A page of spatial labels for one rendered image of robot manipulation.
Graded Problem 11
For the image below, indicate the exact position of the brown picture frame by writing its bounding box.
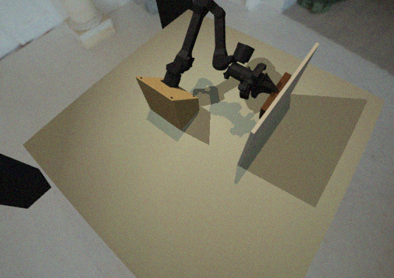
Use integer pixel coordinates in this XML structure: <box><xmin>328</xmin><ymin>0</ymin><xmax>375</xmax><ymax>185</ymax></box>
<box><xmin>259</xmin><ymin>72</ymin><xmax>292</xmax><ymax>119</ymax></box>

